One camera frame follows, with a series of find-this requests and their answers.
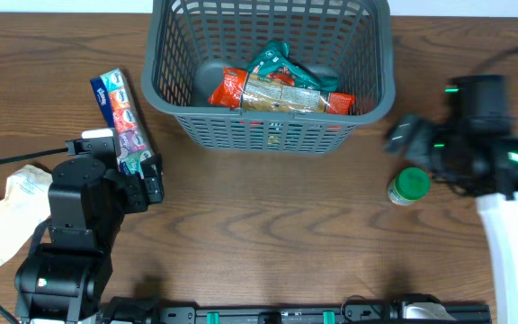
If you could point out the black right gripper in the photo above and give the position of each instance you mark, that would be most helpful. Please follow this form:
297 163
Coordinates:
427 147

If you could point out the white paper pouch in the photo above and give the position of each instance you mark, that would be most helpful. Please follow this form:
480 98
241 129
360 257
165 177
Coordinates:
25 206

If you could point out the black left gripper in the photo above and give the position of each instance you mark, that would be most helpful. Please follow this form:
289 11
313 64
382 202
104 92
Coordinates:
137 197

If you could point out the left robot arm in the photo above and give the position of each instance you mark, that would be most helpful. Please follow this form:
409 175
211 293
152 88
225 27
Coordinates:
64 279

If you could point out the colourful tissue pack strip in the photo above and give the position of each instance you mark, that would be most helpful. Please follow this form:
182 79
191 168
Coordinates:
114 98

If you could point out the green Nescafe coffee bag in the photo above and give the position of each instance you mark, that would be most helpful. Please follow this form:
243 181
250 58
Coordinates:
273 62

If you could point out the green lid jar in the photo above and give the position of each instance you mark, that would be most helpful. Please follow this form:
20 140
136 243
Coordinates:
409 186

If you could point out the black mounting rail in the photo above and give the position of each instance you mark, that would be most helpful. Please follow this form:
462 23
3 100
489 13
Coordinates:
409 308

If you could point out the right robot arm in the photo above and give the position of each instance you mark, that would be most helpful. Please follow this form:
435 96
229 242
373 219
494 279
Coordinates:
479 104

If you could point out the grey plastic basket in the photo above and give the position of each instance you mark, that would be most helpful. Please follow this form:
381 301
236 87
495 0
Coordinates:
190 43

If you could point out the orange pasta packet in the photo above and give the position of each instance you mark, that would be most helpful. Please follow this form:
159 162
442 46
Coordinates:
242 90

